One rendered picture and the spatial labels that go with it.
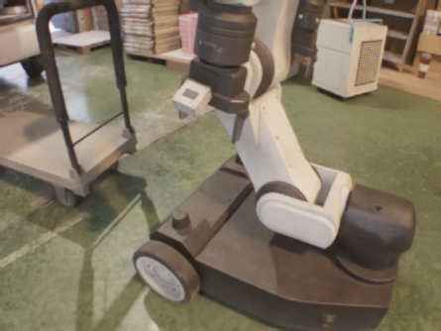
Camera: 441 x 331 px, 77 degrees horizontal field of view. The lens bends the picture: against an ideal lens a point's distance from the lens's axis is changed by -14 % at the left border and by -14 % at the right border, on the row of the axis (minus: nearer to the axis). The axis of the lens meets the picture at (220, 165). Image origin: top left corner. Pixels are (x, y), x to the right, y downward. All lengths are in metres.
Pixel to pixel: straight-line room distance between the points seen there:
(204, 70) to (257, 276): 0.50
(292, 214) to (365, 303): 0.27
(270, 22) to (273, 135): 0.25
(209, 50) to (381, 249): 0.57
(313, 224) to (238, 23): 0.47
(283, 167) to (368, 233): 0.25
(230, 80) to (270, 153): 0.30
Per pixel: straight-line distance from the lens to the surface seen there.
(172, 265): 0.79
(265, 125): 0.71
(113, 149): 1.26
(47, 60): 0.99
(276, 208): 0.75
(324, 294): 0.78
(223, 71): 0.48
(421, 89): 2.89
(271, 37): 0.65
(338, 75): 2.28
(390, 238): 0.76
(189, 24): 2.90
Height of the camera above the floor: 0.79
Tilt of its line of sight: 33 degrees down
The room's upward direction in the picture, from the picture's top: 1 degrees counter-clockwise
